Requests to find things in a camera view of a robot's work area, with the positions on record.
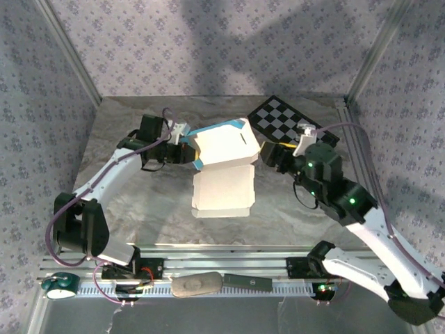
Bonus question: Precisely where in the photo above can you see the white and blue paper box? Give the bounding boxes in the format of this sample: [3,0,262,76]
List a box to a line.
[190,117,261,219]

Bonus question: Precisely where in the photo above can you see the black and white checkerboard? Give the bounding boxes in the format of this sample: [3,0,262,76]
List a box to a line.
[246,95,341,149]

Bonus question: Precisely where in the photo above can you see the grey oval pad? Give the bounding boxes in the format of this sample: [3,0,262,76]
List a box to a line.
[171,271,223,299]

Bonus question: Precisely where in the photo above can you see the dark metal bar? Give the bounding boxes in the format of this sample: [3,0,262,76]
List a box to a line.
[222,273,273,293]

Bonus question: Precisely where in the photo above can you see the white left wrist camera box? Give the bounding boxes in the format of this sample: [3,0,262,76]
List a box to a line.
[169,121,191,145]

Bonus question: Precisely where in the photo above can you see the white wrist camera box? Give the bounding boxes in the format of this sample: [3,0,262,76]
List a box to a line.
[169,121,191,145]
[293,122,319,157]

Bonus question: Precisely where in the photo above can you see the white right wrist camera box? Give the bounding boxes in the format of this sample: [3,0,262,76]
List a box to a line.
[293,122,319,157]

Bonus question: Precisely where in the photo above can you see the aluminium side rail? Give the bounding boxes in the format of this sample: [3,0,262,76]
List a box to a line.
[335,99,394,251]

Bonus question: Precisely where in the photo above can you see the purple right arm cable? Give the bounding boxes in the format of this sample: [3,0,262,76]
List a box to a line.
[312,122,445,307]

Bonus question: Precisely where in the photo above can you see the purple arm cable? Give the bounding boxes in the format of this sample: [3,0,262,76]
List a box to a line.
[312,122,445,307]
[46,106,175,307]

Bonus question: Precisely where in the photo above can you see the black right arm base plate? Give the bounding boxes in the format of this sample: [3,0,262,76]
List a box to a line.
[285,256,350,280]

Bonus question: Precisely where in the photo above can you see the aluminium corner post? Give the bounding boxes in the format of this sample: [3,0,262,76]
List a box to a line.
[34,0,104,105]
[346,0,414,104]

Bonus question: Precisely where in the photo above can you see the aluminium frame rail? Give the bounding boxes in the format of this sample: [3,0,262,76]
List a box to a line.
[38,245,416,283]

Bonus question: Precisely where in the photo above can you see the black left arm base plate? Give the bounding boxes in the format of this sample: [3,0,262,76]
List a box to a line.
[101,257,165,280]

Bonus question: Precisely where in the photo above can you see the white slotted cable duct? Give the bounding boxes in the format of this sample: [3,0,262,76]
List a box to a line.
[74,280,319,299]

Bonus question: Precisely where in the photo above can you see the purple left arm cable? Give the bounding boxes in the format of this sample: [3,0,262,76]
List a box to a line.
[46,106,175,307]

